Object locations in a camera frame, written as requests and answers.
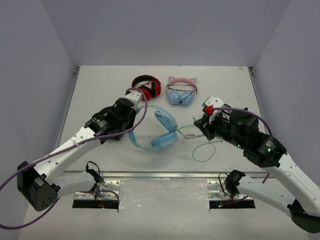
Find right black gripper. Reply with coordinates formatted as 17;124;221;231
193;110;245;150

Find light blue headphones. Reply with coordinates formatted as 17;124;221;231
128;105;178;152

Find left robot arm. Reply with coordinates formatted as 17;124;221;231
17;97;139;212

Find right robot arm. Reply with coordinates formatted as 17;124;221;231
193;107;320;234

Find pink blue cat-ear headphones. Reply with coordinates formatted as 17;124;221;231
166;76;198;107

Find red headphones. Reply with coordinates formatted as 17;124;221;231
131;75;162;101

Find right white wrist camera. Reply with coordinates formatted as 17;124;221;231
202;95;225;124

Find metal rail bracket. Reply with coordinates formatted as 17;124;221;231
53;171;253;201

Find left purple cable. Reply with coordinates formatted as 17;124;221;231
0;87;150;231

